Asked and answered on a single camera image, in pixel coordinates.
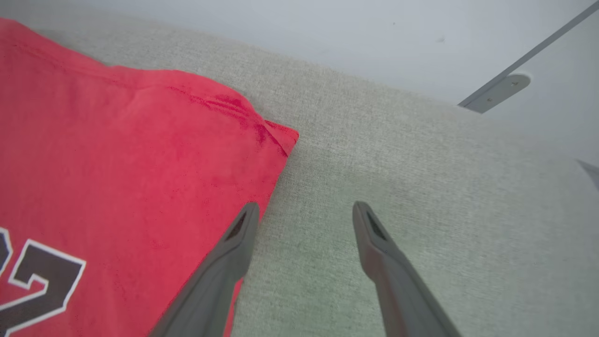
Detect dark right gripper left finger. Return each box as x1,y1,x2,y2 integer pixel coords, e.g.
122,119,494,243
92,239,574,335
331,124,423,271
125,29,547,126
150,202,261,337

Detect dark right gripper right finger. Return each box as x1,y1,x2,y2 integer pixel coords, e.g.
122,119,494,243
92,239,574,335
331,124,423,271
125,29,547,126
351,201,462,337

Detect red sports jersey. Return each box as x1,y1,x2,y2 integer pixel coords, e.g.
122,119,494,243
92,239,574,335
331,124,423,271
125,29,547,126
0,18,300,337

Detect grey fabric sofa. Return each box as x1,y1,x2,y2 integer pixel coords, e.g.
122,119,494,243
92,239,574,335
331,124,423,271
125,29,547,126
0,7,599,337

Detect rounded grey metal bracket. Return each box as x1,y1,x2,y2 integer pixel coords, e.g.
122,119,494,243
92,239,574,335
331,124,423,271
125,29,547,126
467,73,532,114

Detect grey metal post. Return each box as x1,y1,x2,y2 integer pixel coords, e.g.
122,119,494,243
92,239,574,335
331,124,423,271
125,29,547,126
458,0,599,109

